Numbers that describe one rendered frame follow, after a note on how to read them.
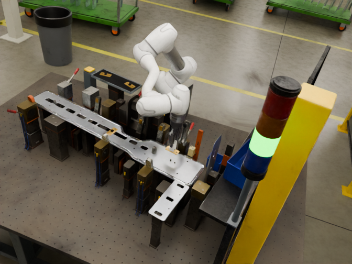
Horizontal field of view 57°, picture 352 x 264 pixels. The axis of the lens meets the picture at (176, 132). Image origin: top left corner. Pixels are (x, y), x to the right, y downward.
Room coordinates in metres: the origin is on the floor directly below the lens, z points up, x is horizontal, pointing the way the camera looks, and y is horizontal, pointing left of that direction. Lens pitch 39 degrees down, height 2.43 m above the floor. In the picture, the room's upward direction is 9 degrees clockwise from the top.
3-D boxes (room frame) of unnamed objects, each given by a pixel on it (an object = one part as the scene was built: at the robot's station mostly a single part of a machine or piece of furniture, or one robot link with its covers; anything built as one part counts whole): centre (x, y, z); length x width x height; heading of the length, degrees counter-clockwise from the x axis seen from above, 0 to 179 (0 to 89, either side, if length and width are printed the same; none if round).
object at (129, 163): (1.41, 0.26, 0.84); 0.10 x 0.05 x 0.29; 155
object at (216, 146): (1.37, -0.23, 1.17); 0.12 x 0.01 x 0.34; 155
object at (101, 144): (1.49, 0.45, 0.87); 0.12 x 0.07 x 0.35; 155
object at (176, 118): (1.49, 0.00, 1.36); 0.09 x 0.09 x 0.06
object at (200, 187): (1.26, -0.19, 0.88); 0.08 x 0.08 x 0.36; 65
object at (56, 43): (4.31, 1.91, 0.36); 0.50 x 0.50 x 0.73
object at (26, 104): (1.75, 1.05, 0.88); 0.14 x 0.09 x 0.36; 155
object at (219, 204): (1.49, -0.47, 1.02); 0.90 x 0.22 x 0.03; 155
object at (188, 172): (1.69, 0.45, 1.00); 1.38 x 0.22 x 0.02; 65
